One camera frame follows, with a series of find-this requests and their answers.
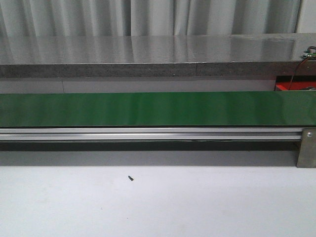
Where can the metal conveyor support bracket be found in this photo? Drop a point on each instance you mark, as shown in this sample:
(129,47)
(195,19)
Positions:
(307,153)

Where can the grey stone counter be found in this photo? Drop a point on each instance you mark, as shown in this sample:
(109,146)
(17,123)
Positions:
(155,56)

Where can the green conveyor belt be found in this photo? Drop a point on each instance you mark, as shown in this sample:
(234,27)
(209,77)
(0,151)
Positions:
(247,108)

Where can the grey curtain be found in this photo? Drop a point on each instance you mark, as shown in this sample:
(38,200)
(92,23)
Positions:
(43,18)

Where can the aluminium conveyor frame rail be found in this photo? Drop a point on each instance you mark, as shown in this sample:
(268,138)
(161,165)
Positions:
(151,133)

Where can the small green circuit board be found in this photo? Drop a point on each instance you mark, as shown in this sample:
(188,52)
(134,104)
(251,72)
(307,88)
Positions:
(310,53)

